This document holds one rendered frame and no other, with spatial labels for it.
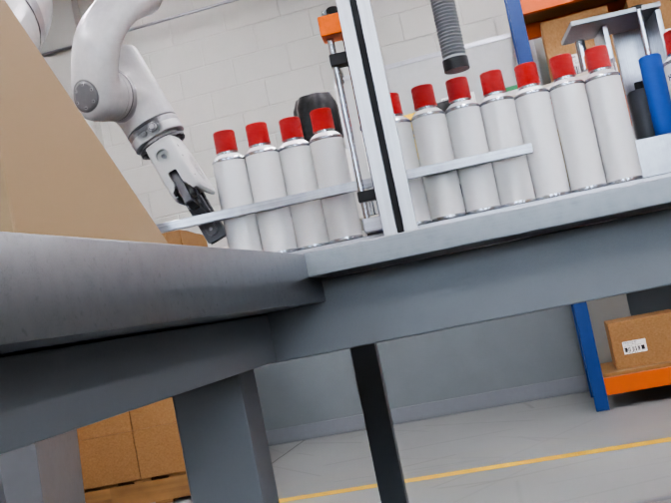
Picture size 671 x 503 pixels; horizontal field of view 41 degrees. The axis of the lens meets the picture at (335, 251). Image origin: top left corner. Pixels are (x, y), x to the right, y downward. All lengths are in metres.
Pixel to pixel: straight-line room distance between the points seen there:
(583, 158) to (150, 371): 0.93
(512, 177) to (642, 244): 0.60
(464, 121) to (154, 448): 3.67
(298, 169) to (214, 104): 4.93
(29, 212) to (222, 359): 0.17
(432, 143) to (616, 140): 0.26
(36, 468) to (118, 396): 2.96
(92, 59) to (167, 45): 5.13
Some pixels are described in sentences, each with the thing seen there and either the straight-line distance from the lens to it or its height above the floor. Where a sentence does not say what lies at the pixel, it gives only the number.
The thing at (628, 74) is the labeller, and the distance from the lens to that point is 1.57.
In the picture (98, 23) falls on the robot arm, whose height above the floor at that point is 1.26.
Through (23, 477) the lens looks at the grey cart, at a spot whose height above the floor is 0.43.
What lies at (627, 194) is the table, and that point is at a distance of 0.72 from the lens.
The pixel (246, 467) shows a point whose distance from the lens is 0.76.
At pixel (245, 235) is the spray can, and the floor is 0.92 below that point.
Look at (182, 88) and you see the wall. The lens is 6.38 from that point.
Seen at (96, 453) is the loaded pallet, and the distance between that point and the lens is 4.91.
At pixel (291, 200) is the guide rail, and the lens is 1.33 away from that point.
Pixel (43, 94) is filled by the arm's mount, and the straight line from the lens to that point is 0.63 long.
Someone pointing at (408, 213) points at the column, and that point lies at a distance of 1.19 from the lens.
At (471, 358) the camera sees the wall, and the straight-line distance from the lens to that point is 5.82.
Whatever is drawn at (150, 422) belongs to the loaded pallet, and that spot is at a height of 0.42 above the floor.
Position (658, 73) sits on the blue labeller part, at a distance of 1.46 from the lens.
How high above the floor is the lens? 0.78
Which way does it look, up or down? 4 degrees up
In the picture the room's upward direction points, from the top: 11 degrees counter-clockwise
